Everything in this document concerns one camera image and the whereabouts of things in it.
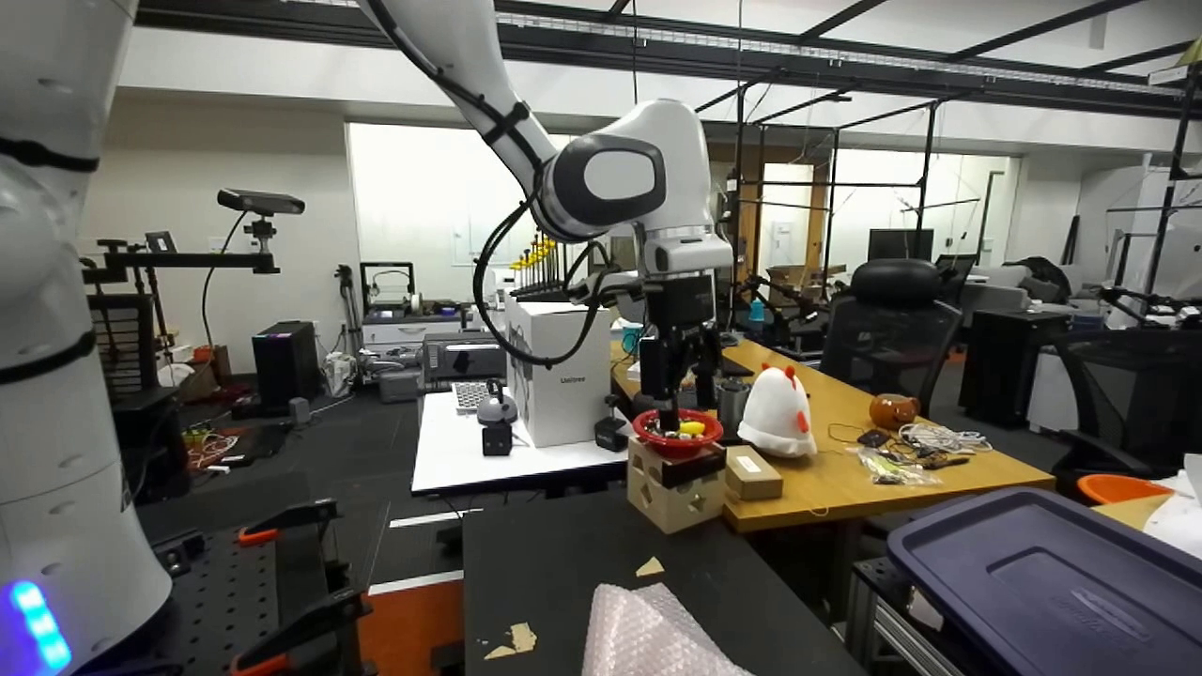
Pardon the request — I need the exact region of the black bin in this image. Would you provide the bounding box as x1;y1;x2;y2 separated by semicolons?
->
961;303;1065;430

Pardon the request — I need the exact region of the black office chair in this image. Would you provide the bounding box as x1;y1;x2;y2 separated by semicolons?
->
820;256;969;406

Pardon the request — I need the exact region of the dark blue bin lid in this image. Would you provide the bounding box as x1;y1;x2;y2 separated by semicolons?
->
884;486;1202;676

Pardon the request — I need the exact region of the grey machine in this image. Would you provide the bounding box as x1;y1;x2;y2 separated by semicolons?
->
419;327;509;387

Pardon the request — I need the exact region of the black joystick controller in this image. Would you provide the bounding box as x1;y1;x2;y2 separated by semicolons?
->
478;387;517;460

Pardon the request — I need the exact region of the black camera on stand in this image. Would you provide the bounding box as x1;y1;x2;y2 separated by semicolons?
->
213;183;307;219

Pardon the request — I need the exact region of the white table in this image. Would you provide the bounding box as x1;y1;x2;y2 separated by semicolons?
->
410;387;632;496

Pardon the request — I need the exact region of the small tan box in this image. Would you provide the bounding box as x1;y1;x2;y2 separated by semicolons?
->
721;443;786;502

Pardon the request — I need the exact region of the white plastic bag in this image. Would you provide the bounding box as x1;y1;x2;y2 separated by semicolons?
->
732;362;820;461

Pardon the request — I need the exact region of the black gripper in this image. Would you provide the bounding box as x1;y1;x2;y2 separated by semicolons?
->
638;272;726;440

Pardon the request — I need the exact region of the orange bowl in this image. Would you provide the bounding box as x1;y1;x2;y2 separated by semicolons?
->
1075;471;1175;506

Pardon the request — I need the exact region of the orange ball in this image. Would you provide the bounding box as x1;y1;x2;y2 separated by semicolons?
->
867;390;924;431

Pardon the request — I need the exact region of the black clamp orange handle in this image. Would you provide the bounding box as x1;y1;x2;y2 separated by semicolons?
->
228;587;370;676
238;496;343;551

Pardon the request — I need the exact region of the wooden box with holes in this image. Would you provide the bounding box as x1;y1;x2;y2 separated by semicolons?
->
623;437;732;537

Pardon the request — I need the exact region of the black computer tower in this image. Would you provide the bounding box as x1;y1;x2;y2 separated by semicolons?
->
253;321;325;410

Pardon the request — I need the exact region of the wooden desk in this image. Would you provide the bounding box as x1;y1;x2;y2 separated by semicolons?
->
607;336;1057;534

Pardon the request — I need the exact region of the clutter of small parts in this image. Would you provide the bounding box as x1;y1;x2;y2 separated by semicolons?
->
856;418;993;487

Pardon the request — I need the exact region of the pink bubble plastic sheet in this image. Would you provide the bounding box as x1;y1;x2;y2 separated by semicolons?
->
578;580;756;676

